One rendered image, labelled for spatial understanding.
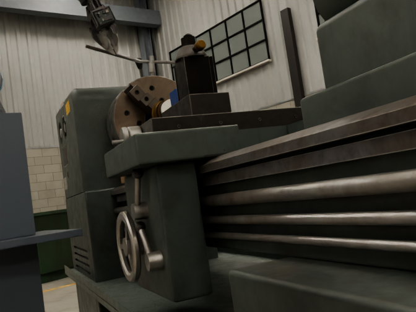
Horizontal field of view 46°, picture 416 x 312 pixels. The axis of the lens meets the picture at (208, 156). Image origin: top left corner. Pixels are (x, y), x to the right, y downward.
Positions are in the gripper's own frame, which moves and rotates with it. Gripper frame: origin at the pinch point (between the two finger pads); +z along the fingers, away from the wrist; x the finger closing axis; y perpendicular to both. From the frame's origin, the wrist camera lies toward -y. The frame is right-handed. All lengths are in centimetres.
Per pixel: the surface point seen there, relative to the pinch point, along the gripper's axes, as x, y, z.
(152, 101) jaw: 1.0, 10.4, 22.1
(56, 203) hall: 65, -1046, 53
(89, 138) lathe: -18.6, -13.1, 23.2
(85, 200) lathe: -30, -14, 42
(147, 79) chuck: 5.8, 2.4, 13.6
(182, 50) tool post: -5, 60, 19
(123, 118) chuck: -8.3, 2.4, 22.8
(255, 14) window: 580, -722, -127
